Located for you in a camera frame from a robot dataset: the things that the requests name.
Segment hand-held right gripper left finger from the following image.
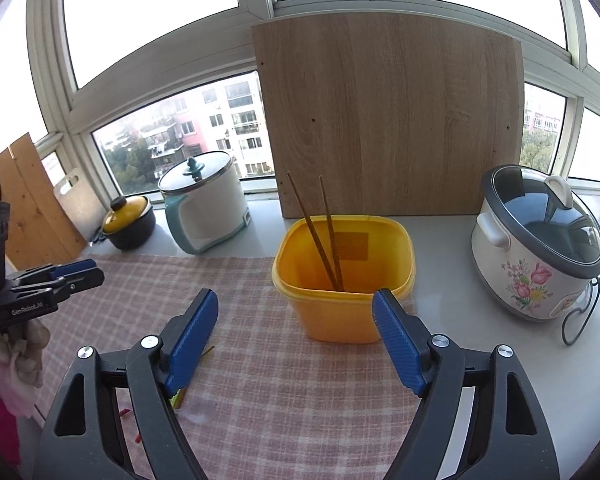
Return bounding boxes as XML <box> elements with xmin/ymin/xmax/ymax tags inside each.
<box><xmin>32</xmin><ymin>287</ymin><xmax>220</xmax><ymax>480</ymax></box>

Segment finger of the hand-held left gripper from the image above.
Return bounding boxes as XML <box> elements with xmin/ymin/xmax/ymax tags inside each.
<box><xmin>10</xmin><ymin>267</ymin><xmax>106</xmax><ymax>306</ymax></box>
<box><xmin>7</xmin><ymin>259</ymin><xmax>97</xmax><ymax>286</ymax></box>

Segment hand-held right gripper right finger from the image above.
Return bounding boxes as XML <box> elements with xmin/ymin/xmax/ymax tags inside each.
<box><xmin>371</xmin><ymin>287</ymin><xmax>561</xmax><ymax>480</ymax></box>

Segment yellow plastic container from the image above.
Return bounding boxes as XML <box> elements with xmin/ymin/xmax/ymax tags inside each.
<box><xmin>271</xmin><ymin>215</ymin><xmax>416</xmax><ymax>345</ymax></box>

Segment person's left hand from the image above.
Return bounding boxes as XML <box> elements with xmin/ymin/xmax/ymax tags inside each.
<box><xmin>0</xmin><ymin>317</ymin><xmax>47</xmax><ymax>403</ymax></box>

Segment small black yellow-lidded pot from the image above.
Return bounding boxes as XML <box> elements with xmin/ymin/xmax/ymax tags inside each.
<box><xmin>102</xmin><ymin>195</ymin><xmax>157</xmax><ymax>252</ymax></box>

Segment white plastic cutting board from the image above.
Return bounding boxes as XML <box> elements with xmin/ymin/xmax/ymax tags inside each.
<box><xmin>53</xmin><ymin>167</ymin><xmax>106</xmax><ymax>243</ymax></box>

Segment pine wood panel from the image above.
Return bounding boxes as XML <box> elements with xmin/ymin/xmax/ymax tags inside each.
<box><xmin>0</xmin><ymin>132</ymin><xmax>88</xmax><ymax>271</ymax></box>

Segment pink checked cloth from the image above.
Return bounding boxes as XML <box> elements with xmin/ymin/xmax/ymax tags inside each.
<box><xmin>30</xmin><ymin>252</ymin><xmax>461</xmax><ymax>480</ymax></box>

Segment brown wooden chopstick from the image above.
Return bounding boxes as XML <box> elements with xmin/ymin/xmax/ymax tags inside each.
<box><xmin>319</xmin><ymin>175</ymin><xmax>346</xmax><ymax>292</ymax></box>
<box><xmin>287</xmin><ymin>172</ymin><xmax>343</xmax><ymax>292</ymax></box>

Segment white teal electric pot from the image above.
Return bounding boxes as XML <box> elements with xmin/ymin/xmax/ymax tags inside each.
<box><xmin>158</xmin><ymin>150</ymin><xmax>252</xmax><ymax>255</ymax></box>

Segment floral white rice cooker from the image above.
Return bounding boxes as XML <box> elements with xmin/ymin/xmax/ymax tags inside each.
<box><xmin>471</xmin><ymin>164</ymin><xmax>600</xmax><ymax>322</ymax></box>

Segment apartment buildings outside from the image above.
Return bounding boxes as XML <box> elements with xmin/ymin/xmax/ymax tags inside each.
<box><xmin>92</xmin><ymin>72</ymin><xmax>276</xmax><ymax>196</ymax></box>

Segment large wooden board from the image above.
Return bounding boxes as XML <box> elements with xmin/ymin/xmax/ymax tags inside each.
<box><xmin>251</xmin><ymin>12</ymin><xmax>525</xmax><ymax>220</ymax></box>

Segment rice cooker power cable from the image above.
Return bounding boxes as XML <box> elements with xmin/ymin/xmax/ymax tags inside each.
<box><xmin>561</xmin><ymin>270</ymin><xmax>600</xmax><ymax>347</ymax></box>

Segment white window frame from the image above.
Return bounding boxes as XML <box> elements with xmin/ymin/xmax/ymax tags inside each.
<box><xmin>0</xmin><ymin>0</ymin><xmax>600</xmax><ymax>196</ymax></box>

